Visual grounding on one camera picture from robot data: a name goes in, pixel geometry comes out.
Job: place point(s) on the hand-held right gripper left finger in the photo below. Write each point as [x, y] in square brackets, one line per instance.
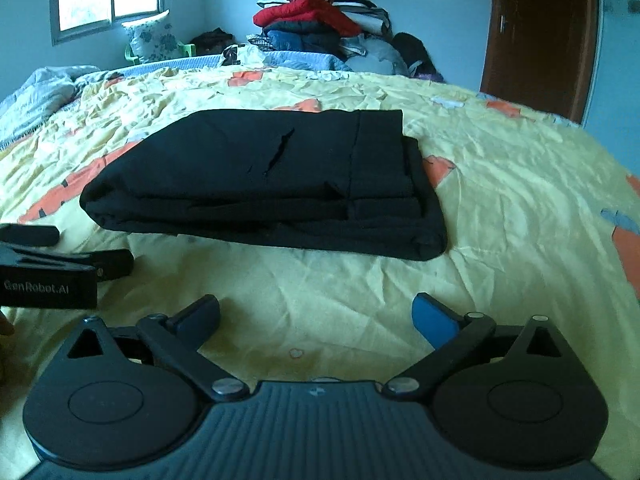
[200, 320]

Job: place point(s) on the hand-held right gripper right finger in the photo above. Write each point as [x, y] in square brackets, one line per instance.
[430, 317]

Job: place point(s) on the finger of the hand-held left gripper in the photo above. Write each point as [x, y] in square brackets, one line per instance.
[112, 264]
[30, 235]

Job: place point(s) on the black pants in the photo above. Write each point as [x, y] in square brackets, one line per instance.
[225, 180]

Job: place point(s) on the person's left hand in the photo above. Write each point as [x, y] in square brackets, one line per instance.
[5, 325]

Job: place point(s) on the yellow printed bed sheet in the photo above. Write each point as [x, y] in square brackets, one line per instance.
[320, 285]

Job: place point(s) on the light blue quilt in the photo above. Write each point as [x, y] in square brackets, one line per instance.
[40, 92]

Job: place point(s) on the green plastic chair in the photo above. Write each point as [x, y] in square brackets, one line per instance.
[186, 50]

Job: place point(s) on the floral pillow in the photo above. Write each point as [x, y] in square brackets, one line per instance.
[150, 37]

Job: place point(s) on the dark cloth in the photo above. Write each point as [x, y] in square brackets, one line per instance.
[212, 40]

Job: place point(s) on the white patterned cloth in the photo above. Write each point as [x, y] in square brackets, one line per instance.
[242, 55]

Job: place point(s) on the black backpack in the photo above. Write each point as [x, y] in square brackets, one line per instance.
[415, 55]

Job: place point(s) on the brown wooden door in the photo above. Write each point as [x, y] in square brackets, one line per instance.
[540, 35]

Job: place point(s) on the pile of clothes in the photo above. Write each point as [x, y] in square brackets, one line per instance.
[305, 12]

